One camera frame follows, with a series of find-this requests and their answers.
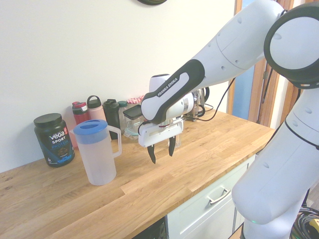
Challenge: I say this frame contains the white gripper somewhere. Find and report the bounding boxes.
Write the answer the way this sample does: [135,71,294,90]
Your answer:
[138,119,184,164]

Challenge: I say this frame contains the translucent pitcher with blue lid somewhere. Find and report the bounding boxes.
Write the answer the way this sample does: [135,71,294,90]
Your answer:
[73,119,122,186]

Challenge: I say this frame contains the red water bottle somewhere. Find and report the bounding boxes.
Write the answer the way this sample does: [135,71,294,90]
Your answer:
[71,101,90,125]

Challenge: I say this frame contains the glass container teal clip lid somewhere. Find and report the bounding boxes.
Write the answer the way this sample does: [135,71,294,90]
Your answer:
[124,125,140,140]

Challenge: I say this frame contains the square canister with black lid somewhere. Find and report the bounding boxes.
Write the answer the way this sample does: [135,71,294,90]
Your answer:
[123,104,145,135]

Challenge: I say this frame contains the glass French press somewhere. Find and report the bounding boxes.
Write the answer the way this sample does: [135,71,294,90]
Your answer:
[184,99,206,122]

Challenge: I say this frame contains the clear bottle with green lid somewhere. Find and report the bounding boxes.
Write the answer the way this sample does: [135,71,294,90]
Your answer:
[117,100,129,130]

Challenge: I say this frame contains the black shaker bottle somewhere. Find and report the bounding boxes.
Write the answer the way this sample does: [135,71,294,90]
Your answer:
[102,99,122,140]

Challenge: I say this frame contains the stainless steel electric kettle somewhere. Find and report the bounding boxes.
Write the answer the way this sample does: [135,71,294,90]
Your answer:
[192,87,210,118]

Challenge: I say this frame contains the pink bottle with black lid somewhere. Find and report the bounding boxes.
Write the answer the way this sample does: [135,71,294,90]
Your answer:
[86,95,105,122]

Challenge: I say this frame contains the white cabinet drawer front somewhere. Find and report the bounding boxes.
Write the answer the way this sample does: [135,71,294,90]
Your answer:
[166,154,257,239]

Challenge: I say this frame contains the black dishwasher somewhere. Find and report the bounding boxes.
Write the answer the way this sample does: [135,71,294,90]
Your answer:
[129,215,167,239]

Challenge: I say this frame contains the black Vega protein tub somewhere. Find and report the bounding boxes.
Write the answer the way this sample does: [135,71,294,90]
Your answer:
[33,113,76,168]

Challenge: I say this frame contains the silver drawer handle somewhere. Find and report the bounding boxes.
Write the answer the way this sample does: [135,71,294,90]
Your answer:
[206,188,231,205]

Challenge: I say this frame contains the wooden door frame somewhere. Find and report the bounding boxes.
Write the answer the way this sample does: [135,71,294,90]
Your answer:
[233,0,304,130]

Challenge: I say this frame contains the dark round wall object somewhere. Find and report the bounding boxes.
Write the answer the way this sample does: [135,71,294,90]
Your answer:
[137,0,169,5]

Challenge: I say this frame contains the coiled black cables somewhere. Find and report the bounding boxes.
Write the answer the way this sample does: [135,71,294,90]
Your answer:
[291,206,319,239]

